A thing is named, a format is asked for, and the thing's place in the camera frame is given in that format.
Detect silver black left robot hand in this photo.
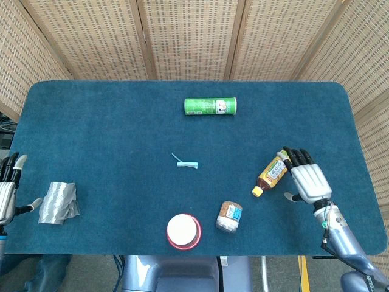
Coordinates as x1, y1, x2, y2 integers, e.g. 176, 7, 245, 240
0, 151, 43, 228

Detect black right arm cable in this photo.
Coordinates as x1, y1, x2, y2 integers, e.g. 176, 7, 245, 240
321, 226, 370, 272

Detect red cup with white lid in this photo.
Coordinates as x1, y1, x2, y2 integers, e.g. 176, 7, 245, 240
166, 214, 202, 251

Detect green chips can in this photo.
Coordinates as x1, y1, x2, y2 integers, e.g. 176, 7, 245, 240
183, 97, 238, 117

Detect bamboo folding screen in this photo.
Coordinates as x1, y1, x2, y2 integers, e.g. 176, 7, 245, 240
0, 0, 389, 292

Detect grey-blue robot torso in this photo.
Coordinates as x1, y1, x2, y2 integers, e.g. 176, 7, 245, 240
120, 255, 253, 292

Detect teal carpet table cover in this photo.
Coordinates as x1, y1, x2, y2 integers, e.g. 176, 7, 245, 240
0, 80, 388, 257

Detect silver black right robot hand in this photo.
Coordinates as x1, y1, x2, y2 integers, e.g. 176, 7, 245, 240
277, 146, 332, 205

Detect blue fabric under table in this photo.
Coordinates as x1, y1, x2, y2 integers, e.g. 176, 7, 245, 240
24, 254, 72, 292

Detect dark equipment behind table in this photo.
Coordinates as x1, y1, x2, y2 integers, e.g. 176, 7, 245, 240
0, 112, 16, 150

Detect glass jar with blue label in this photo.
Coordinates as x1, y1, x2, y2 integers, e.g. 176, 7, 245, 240
215, 200, 243, 234

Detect blue floor cables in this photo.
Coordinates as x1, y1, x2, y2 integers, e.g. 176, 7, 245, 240
112, 255, 126, 292

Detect crumpled silver foil bag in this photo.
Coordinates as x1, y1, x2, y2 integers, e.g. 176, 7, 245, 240
38, 181, 81, 226

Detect yellow-capped tea bottle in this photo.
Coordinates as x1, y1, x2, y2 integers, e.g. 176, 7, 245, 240
251, 150, 289, 198

